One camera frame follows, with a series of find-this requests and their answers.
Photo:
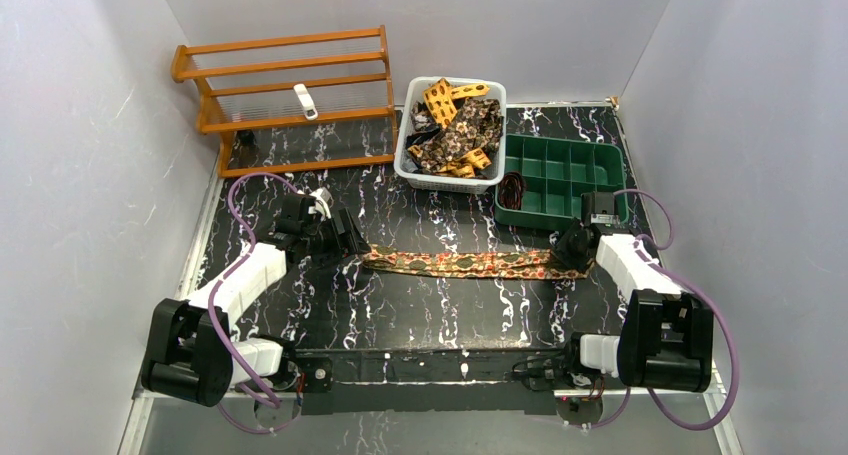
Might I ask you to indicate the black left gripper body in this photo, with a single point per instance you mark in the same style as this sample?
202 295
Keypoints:
337 238

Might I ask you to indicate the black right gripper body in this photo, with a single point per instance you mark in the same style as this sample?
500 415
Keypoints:
573 250

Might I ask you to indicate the cream flamingo paisley tie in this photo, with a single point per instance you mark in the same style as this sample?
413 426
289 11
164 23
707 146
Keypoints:
517 265

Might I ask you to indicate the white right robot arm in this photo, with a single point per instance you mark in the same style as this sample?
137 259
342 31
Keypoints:
666 338

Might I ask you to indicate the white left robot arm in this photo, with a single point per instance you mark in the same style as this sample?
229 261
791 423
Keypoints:
190 353

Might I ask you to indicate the green compartment tray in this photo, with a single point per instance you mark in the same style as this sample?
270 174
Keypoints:
555 174

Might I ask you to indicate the dark red rolled tie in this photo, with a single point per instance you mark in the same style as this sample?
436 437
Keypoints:
511 190

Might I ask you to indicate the white plastic laundry basket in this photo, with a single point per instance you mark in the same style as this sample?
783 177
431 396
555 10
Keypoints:
492 176

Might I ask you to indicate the white clip on rack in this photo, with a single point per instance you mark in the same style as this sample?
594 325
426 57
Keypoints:
306 101

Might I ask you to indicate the black tropical floral tie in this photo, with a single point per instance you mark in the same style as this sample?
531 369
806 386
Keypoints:
467 145

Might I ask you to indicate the dark blue floral tie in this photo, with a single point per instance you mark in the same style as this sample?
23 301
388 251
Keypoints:
424 130

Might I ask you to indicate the orange wooden rack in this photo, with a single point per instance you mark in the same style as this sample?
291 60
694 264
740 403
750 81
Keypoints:
246 87

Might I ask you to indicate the yellow beetle print tie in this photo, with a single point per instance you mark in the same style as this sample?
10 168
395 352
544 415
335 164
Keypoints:
444 100

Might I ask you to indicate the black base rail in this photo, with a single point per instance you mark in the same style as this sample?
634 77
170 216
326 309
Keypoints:
532 381

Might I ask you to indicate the aluminium frame rail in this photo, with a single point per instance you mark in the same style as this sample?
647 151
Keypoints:
436 417

